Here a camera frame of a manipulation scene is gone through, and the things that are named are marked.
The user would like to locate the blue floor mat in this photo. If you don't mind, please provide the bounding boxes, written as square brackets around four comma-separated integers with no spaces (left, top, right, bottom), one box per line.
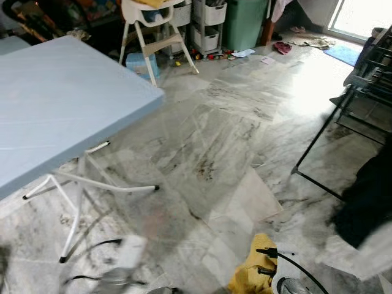
[323,43,363,67]

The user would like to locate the brown wooden post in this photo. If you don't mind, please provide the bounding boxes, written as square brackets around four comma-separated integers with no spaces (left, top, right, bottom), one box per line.
[260,17,274,47]

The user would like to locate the light blue plastic box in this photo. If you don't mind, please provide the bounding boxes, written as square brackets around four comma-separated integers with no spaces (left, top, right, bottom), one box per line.
[125,52,161,80]

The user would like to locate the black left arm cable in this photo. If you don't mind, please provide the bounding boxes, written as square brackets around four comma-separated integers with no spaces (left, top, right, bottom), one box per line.
[61,238,148,294]

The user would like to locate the navy blue garment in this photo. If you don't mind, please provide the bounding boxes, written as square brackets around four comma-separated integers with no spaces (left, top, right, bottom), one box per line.
[330,142,392,249]

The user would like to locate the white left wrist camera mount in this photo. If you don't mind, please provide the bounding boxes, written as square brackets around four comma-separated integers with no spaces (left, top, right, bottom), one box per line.
[115,235,149,271]

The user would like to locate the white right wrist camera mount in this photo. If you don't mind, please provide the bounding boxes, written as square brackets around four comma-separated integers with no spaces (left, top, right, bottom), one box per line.
[269,248,310,294]

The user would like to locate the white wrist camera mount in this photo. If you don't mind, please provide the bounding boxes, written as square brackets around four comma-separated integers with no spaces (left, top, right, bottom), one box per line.
[115,235,149,271]
[269,248,310,294]

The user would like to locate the white paper sheet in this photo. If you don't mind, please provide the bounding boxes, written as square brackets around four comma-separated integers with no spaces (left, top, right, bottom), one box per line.
[232,48,256,59]

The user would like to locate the yellow fabric pile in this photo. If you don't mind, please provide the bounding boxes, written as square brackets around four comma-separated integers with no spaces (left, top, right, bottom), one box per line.
[138,0,178,9]

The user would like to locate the beige floor rag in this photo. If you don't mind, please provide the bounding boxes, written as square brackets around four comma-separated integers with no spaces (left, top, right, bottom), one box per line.
[303,37,337,51]

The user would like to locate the sliding glass door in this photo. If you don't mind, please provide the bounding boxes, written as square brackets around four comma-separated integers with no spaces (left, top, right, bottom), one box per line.
[328,0,392,41]

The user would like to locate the green plastic laundry bin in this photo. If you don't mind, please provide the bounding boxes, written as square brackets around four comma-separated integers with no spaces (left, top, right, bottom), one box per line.
[222,0,271,52]

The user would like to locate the dark left robot foot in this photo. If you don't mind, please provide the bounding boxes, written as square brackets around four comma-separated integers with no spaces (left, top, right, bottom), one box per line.
[146,285,179,294]

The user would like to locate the yellow printed shirt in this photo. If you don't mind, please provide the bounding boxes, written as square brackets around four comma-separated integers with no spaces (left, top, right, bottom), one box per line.
[227,233,279,294]

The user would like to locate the black metal drying rack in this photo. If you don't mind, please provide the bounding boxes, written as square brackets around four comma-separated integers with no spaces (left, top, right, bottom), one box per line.
[290,24,392,203]

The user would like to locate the pink hanging cloth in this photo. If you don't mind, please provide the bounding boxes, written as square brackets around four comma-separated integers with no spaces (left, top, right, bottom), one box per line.
[269,0,290,24]

